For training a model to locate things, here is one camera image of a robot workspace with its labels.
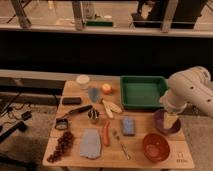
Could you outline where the blue sponge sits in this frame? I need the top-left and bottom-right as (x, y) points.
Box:
(122, 117), (135, 136)

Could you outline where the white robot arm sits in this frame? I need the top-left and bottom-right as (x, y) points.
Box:
(160, 66), (213, 128)

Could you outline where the small metal cup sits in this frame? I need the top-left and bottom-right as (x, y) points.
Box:
(88, 108), (99, 124)

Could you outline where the red orange bowl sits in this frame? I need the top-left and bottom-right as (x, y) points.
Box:
(142, 133), (170, 163)

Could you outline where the green plastic tray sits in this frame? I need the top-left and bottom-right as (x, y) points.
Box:
(120, 76), (168, 110)

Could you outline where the metal fork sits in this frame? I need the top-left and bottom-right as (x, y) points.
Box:
(113, 130), (131, 160)

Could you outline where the orange carrot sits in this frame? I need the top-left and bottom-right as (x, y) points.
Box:
(102, 121), (110, 146)

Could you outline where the orange apple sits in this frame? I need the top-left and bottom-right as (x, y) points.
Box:
(101, 83), (112, 94)

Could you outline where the wooden folding table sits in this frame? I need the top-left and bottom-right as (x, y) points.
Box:
(42, 79), (196, 170)

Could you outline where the small blue grey object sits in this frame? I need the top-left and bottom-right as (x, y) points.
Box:
(88, 87), (100, 103)

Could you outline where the blue grey cloth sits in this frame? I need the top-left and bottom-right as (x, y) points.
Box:
(80, 129), (101, 159)

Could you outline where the black rectangular block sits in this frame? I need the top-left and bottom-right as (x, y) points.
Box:
(62, 97), (82, 105)

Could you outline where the bunch of dark grapes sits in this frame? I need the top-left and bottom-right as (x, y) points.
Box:
(47, 131), (74, 163)

